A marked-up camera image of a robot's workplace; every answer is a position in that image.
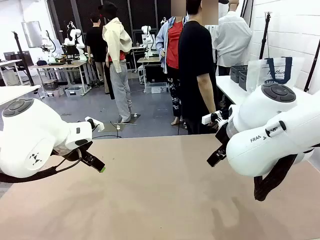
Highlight person in beige top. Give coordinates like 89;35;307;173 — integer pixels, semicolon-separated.
98;1;134;124

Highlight black light stand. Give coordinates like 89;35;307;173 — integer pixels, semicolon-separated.
11;30;36;87

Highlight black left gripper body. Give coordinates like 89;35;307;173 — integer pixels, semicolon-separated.
51;140;95;163

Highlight wooden workbench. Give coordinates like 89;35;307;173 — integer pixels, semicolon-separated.
28;59;92;98

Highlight black tripod with camera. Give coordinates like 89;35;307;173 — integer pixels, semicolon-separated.
258;10;274;61

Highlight person in black T-shirt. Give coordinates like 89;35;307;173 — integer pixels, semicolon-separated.
177;0;219;136

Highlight grey floor mat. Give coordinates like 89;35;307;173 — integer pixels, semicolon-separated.
101;120;126;133

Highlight silver reflector panel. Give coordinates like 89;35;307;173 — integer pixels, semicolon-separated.
21;20;44;49

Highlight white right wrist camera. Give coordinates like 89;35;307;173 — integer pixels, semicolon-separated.
201;110;224;125

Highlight black tripod leg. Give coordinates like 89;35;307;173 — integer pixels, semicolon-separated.
303;37;320;93

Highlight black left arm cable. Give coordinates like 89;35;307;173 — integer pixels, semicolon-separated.
0;149;84;184

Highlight black right arm cable sleeve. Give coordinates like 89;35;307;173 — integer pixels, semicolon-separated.
253;143;320;202

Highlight grey plastic basket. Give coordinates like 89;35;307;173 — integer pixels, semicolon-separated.
238;70;251;92
229;64;249;84

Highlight translucent shopping bag blue handles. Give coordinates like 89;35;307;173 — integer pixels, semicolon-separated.
246;56;305;94

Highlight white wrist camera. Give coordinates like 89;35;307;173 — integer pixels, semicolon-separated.
84;116;105;133
201;110;224;125

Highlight black monitors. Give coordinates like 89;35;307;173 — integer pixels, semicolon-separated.
3;50;31;66

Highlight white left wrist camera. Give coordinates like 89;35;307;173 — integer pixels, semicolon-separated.
84;116;105;133

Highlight white side table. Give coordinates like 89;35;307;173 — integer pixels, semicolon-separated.
215;74;320;106

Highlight dark storage crate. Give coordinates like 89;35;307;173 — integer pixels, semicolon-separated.
41;79;60;91

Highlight forearm of black-shirted person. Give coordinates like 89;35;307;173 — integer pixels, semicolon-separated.
196;73;217;116

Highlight small wooden table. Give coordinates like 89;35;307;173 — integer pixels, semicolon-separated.
136;56;161;92

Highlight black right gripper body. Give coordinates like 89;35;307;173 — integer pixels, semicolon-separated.
214;119;231;149

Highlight person in white shirt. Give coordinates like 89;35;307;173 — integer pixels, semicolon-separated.
211;0;253;76

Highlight white table with cables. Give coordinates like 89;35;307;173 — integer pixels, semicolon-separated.
0;84;42;106

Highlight small white background robot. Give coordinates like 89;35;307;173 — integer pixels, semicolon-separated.
139;24;153;60

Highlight person in red shirt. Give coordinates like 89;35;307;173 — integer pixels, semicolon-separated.
155;0;190;126

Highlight clear lidded storage box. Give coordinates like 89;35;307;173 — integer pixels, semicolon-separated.
144;81;168;95

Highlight person in black clothes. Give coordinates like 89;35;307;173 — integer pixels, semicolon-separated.
85;12;109;88

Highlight black floor cable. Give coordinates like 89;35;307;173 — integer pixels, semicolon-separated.
91;134;123;140

